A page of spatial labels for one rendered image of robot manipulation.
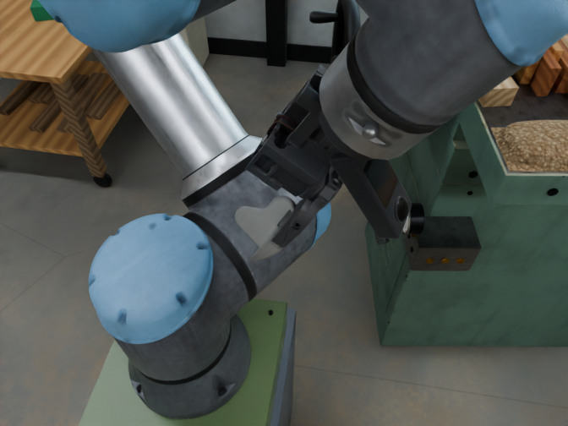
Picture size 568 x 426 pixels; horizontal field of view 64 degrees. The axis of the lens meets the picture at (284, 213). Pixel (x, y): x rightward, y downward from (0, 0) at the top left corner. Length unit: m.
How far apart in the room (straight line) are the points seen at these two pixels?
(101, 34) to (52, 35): 1.62
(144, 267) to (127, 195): 1.36
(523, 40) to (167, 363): 0.51
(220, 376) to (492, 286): 0.77
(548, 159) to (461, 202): 0.30
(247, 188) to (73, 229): 1.32
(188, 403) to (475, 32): 0.60
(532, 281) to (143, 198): 1.36
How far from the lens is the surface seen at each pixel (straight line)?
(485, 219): 1.01
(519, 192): 0.70
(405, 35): 0.29
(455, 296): 1.26
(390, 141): 0.33
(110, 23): 0.22
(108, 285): 0.56
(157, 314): 0.52
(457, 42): 0.27
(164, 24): 0.23
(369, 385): 1.43
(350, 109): 0.33
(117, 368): 0.81
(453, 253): 0.95
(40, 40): 1.84
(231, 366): 0.70
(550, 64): 0.82
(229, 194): 0.59
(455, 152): 0.85
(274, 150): 0.40
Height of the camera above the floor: 1.33
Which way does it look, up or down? 50 degrees down
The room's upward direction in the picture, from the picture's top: straight up
